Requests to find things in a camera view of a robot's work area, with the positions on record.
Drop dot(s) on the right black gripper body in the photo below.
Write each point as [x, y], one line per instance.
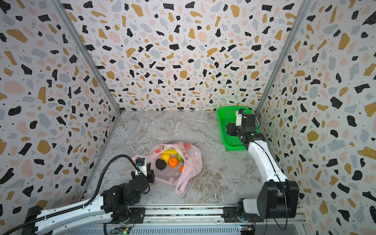
[251, 121]

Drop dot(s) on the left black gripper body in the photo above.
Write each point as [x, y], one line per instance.
[150, 177]

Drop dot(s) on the green plastic basket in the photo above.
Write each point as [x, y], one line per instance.
[235, 121]

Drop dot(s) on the pink plastic bag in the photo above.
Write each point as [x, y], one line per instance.
[179, 176]

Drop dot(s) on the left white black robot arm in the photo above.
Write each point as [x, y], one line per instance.
[111, 207]

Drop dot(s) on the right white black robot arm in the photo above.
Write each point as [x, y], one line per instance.
[278, 197]

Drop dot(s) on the orange fruit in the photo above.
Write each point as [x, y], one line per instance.
[173, 162]

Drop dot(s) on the dark avocado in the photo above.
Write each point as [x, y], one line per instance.
[160, 164]

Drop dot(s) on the yellow lemon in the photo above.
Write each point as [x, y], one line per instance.
[165, 157]

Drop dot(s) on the yellow banana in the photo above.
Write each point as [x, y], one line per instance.
[170, 152]

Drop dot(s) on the green lime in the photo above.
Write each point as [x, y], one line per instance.
[180, 158]

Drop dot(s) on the small circuit board left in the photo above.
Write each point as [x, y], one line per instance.
[124, 230]

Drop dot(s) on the small circuit board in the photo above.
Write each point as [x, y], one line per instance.
[124, 230]
[248, 230]

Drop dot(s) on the small circuit board right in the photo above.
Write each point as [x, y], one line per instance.
[248, 230]

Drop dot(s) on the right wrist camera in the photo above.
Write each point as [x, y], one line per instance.
[241, 118]

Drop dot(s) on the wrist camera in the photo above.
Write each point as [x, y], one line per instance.
[141, 167]
[241, 118]

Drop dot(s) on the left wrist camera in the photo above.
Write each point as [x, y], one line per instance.
[141, 167]

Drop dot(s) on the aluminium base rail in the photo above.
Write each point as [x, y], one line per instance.
[204, 219]

